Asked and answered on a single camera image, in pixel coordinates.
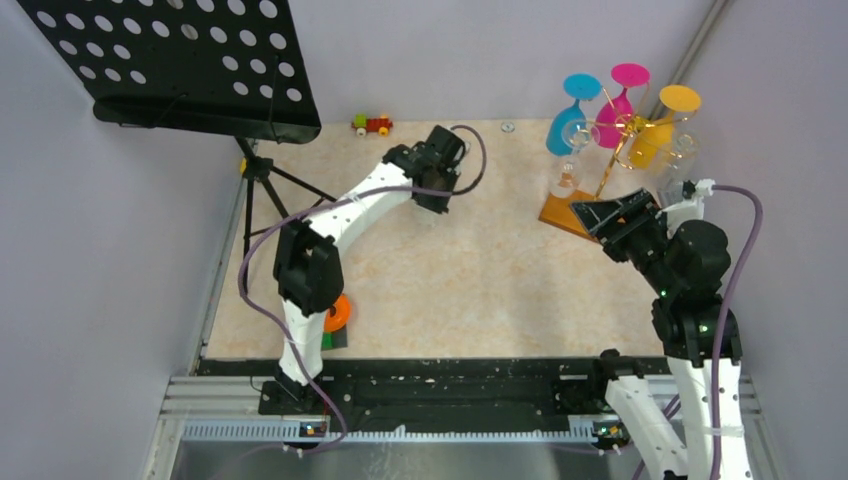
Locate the red green toy train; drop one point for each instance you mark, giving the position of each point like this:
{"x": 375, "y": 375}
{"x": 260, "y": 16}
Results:
{"x": 363, "y": 125}

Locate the yellow wine glass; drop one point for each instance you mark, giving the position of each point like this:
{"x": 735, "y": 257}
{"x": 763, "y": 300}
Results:
{"x": 665, "y": 139}

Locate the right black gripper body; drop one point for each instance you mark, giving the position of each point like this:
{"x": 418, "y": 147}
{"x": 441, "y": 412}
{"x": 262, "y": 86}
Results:
{"x": 642, "y": 237}

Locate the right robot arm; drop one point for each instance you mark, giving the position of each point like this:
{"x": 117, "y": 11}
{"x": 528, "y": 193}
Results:
{"x": 683, "y": 258}

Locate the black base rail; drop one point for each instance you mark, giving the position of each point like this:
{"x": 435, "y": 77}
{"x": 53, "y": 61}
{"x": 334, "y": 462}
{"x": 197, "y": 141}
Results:
{"x": 556, "y": 397}

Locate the grey corner pipe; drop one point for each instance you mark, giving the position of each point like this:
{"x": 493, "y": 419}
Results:
{"x": 711, "y": 20}

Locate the short clear glass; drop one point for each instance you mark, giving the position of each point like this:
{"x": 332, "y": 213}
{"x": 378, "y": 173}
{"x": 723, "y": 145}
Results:
{"x": 567, "y": 171}

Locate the black perforated music stand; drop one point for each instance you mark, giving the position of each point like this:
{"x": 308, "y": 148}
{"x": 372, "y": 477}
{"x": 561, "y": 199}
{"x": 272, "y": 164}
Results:
{"x": 127, "y": 126}

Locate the pink wine glass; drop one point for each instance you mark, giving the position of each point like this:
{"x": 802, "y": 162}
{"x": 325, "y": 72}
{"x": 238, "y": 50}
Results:
{"x": 618, "y": 108}

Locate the wooden gold wine glass rack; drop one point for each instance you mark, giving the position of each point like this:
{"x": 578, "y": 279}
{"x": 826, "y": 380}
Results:
{"x": 556, "y": 211}

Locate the tall clear wine glass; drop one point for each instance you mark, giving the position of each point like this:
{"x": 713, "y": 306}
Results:
{"x": 674, "y": 166}

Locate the blue wine glass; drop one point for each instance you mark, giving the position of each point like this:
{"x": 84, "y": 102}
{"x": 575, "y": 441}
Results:
{"x": 581, "y": 87}

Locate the orange tape dispenser toy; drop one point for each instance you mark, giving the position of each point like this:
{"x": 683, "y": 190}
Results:
{"x": 335, "y": 324}

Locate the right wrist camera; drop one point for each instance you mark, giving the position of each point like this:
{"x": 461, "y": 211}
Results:
{"x": 687, "y": 202}

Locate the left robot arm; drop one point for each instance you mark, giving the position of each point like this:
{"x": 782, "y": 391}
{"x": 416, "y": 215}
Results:
{"x": 308, "y": 261}

